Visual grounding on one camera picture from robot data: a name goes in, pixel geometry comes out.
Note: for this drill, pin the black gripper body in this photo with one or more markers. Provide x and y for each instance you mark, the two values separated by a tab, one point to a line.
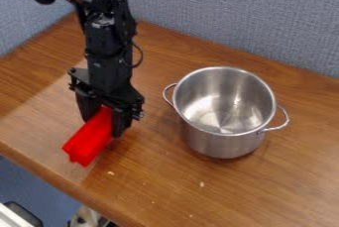
106	81

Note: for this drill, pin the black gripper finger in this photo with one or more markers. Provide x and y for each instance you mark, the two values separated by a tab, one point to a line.
121	122
89	105

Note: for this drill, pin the red plastic block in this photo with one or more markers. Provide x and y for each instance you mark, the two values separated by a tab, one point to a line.
90	139

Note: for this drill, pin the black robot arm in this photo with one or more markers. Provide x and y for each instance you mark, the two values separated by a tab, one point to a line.
109	27

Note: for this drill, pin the metal pot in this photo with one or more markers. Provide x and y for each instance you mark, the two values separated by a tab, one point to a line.
226	105

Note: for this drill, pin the white object under table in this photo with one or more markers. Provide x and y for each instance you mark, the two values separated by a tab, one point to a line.
89	218

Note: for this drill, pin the black chair frame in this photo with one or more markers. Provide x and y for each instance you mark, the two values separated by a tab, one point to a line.
17	216

